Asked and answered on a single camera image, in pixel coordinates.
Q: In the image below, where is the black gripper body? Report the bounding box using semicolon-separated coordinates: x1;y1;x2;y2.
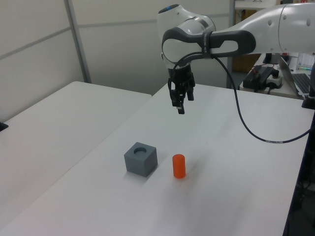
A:
168;64;195;87

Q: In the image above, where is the orange cylinder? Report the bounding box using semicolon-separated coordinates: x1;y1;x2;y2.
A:
172;153;187;179

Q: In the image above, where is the grey block with round hole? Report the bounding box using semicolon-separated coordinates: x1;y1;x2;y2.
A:
123;141;158;178

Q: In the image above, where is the brown cardboard box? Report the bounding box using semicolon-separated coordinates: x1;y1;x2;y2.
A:
232;53;261;73

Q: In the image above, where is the black power supply box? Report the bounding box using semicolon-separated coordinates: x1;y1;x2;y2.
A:
243;64;282;93

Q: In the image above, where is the silver laptop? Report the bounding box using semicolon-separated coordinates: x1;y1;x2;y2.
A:
275;53;312;96

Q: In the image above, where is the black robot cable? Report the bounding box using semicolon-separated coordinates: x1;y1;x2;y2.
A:
171;52;311;144

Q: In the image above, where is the grey metal partition post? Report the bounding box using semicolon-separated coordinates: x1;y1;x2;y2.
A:
65;0;92;84

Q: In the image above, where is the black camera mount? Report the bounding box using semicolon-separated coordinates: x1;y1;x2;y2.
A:
301;95;315;109

